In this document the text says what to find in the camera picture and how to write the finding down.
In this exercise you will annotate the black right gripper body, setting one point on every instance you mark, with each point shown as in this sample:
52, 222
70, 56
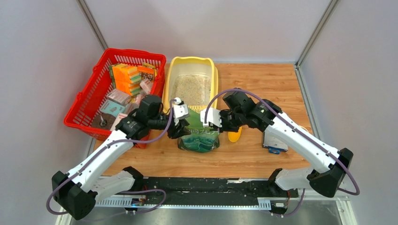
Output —
231, 121

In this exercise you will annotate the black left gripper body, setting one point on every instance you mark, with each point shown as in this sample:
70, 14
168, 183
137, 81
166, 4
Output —
172, 131

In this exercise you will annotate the yellow litter scoop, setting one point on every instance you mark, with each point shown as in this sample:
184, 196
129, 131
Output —
234, 136

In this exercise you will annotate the green cat litter bag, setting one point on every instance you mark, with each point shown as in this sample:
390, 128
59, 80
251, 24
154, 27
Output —
201, 139

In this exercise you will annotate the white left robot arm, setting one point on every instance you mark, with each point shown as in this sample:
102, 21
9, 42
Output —
79, 189

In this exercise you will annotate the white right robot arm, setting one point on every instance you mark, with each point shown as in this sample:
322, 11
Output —
329, 167

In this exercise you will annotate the blue razor package box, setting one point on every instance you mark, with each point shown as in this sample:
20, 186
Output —
273, 144

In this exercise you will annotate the yellow litter box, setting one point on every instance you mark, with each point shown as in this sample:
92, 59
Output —
192, 79

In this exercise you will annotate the pink sponge box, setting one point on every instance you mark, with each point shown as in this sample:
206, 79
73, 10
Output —
118, 118

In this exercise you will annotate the orange patterned snack box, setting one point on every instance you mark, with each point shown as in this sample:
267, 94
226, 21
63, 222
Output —
147, 71

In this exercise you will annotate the pink teal small box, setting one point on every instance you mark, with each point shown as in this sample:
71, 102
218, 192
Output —
115, 102

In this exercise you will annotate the orange sponge pack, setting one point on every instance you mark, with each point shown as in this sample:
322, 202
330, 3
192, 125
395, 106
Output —
126, 78

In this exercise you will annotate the red plastic basket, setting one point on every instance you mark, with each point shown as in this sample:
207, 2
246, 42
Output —
87, 102

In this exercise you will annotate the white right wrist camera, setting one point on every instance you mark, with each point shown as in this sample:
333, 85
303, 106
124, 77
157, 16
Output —
211, 118

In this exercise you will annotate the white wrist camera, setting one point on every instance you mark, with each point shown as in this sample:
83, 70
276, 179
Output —
180, 110
211, 118

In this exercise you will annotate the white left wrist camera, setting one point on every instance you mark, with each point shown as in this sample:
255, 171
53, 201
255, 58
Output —
180, 110

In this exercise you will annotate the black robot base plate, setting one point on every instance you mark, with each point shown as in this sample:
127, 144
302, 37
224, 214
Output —
210, 191

